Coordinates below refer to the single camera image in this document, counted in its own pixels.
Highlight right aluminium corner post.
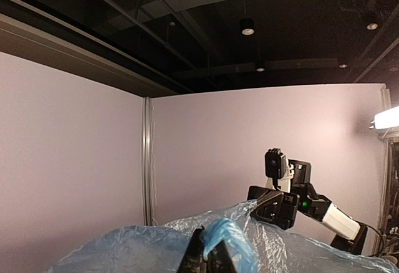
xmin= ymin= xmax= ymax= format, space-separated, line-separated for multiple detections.
xmin=378 ymin=88 xmax=392 ymax=229

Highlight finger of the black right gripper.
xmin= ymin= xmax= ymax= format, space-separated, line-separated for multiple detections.
xmin=255 ymin=189 xmax=284 ymax=211

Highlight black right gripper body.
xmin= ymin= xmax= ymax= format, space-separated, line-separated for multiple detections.
xmin=248 ymin=186 xmax=298 ymax=230

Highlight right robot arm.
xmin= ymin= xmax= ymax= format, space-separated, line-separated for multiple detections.
xmin=247 ymin=160 xmax=368 ymax=255

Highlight black ceiling spotlight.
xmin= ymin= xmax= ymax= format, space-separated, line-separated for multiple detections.
xmin=239 ymin=17 xmax=255 ymax=36

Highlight blue plastic trash bag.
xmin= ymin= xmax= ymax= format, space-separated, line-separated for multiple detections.
xmin=50 ymin=201 xmax=398 ymax=272

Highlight bright tube lamp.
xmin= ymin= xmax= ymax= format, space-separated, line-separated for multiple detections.
xmin=369 ymin=106 xmax=399 ymax=130

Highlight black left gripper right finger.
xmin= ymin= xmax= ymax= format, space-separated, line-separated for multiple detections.
xmin=207 ymin=241 xmax=237 ymax=273

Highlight left aluminium corner post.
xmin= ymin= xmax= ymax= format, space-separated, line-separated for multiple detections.
xmin=142 ymin=97 xmax=157 ymax=226

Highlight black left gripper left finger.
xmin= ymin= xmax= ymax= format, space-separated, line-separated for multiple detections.
xmin=177 ymin=226 xmax=207 ymax=273

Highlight aluminium corner post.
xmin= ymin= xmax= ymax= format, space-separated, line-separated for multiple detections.
xmin=378 ymin=88 xmax=392 ymax=229
xmin=142 ymin=97 xmax=157 ymax=226

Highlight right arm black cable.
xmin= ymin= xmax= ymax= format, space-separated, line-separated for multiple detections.
xmin=367 ymin=223 xmax=399 ymax=255

